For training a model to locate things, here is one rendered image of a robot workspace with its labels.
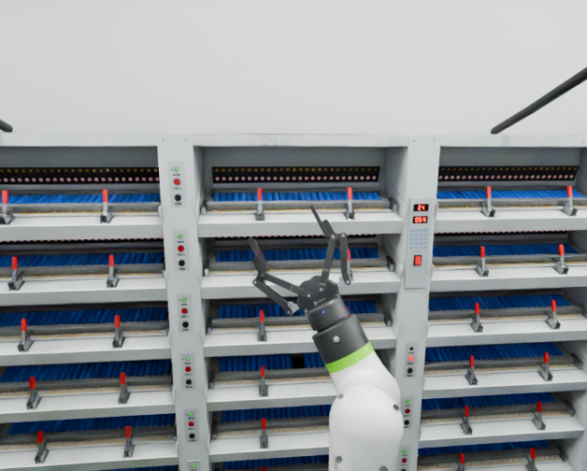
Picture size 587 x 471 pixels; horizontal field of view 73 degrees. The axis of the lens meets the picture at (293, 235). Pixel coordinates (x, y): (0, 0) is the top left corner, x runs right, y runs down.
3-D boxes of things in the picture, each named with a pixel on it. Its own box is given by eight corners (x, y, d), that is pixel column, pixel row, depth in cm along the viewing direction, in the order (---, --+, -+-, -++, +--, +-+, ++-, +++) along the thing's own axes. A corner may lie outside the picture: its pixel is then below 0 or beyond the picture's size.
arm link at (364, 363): (358, 426, 77) (409, 403, 75) (353, 455, 65) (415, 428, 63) (324, 358, 79) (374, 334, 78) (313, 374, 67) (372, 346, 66)
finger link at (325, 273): (315, 292, 73) (322, 293, 73) (330, 233, 74) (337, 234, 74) (318, 291, 77) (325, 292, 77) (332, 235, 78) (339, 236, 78)
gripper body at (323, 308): (314, 331, 78) (293, 288, 80) (352, 311, 77) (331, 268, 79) (308, 335, 71) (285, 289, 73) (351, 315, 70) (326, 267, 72)
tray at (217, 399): (392, 401, 132) (396, 381, 127) (207, 411, 127) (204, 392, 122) (376, 354, 149) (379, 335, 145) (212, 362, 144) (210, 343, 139)
